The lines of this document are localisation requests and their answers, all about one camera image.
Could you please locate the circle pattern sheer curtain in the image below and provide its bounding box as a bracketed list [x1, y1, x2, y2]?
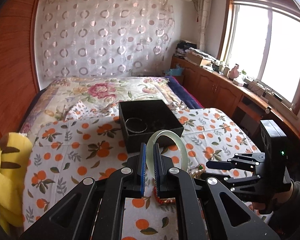
[36, 0, 175, 80]

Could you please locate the wooden louvered wardrobe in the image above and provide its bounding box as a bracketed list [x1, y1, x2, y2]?
[0, 0, 39, 138]

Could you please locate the wooden side cabinet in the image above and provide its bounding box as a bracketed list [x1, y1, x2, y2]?
[171, 56, 300, 147]

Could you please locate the rolled cream window curtain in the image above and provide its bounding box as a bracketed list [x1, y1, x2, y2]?
[197, 0, 211, 51]

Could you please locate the cardboard box on cabinet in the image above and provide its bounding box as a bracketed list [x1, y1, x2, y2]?
[185, 53, 211, 66]

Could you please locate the pale green jade bangle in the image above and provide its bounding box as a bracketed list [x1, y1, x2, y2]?
[146, 128, 188, 178]

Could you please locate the window with wooden frame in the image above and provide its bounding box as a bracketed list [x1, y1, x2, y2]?
[218, 0, 300, 115]

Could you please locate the orange print white cloth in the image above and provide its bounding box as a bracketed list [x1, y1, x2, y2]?
[23, 108, 258, 239]

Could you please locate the yellow plush toy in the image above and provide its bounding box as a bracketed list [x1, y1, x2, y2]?
[0, 132, 33, 235]

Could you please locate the floral bed quilt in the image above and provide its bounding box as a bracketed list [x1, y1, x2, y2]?
[20, 77, 189, 140]

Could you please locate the dark blue blanket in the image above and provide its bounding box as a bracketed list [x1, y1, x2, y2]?
[165, 76, 204, 109]

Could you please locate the black square jewelry box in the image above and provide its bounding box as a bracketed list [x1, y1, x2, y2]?
[119, 100, 184, 153]

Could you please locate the person's right hand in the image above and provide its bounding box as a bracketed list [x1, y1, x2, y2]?
[249, 202, 273, 224]

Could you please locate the red pearl beaded bracelet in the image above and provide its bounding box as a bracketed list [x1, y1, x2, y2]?
[153, 187, 177, 205]

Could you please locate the pink ceramic figurine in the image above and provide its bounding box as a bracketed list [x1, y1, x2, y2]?
[228, 64, 239, 80]

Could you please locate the silver bangle in box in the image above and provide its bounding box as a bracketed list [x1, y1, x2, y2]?
[125, 118, 147, 133]

